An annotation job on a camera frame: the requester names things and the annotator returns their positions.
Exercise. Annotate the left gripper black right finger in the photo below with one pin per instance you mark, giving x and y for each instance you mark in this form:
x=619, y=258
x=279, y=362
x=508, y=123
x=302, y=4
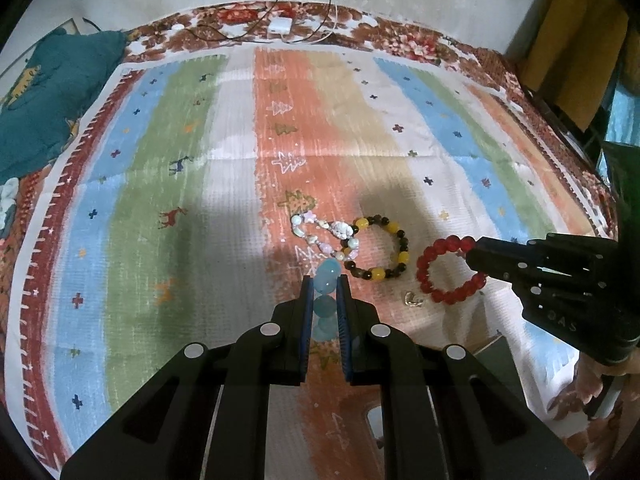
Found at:
x=356, y=318

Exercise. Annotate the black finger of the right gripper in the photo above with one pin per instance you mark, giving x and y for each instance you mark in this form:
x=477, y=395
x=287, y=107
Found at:
x=556, y=245
x=511, y=262

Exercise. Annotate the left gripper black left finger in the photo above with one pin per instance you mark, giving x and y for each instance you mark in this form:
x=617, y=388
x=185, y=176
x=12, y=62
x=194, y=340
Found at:
x=203, y=415

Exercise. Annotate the silver metal tin box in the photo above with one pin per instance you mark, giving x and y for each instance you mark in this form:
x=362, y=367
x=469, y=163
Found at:
x=445, y=416

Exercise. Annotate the small gold charm pendant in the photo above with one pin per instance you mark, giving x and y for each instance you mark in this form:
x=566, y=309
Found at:
x=411, y=300

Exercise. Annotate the light blue dotted cloth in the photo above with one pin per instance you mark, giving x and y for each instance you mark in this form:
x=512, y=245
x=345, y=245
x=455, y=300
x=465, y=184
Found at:
x=621, y=102

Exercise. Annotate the mustard yellow hanging cloth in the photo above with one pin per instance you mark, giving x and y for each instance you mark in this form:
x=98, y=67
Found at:
x=574, y=55

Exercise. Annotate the colourful striped cloth mat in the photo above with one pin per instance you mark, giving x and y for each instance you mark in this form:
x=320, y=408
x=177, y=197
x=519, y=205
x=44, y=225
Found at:
x=192, y=200

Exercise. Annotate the white crumpled cloth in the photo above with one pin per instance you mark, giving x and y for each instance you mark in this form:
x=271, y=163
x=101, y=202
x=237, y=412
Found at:
x=7, y=199

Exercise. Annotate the white charger adapter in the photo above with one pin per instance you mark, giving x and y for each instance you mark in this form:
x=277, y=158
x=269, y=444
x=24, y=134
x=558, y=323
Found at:
x=280, y=26

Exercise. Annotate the teal pillow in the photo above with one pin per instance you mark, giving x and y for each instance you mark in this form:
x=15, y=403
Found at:
x=61, y=80

